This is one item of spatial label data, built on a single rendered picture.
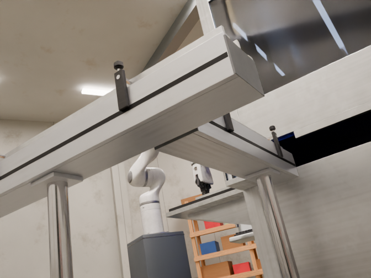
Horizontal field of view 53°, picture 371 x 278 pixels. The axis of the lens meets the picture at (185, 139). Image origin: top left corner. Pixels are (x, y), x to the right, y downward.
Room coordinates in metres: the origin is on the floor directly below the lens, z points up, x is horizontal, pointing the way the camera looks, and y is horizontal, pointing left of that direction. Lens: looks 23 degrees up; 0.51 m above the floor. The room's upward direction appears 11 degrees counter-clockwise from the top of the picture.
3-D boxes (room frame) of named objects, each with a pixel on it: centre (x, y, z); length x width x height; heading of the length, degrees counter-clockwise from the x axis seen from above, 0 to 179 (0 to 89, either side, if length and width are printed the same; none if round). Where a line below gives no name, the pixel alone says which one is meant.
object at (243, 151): (1.07, -0.15, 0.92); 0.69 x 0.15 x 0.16; 149
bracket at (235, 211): (1.64, -0.09, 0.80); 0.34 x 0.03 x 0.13; 59
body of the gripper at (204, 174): (1.68, -0.04, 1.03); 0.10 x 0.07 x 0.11; 149
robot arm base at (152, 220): (2.15, 0.28, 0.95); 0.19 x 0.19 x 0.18
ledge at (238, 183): (1.36, -0.21, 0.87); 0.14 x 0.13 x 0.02; 59
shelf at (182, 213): (1.85, -0.23, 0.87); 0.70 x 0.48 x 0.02; 149
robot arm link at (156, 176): (2.17, 0.25, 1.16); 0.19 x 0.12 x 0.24; 125
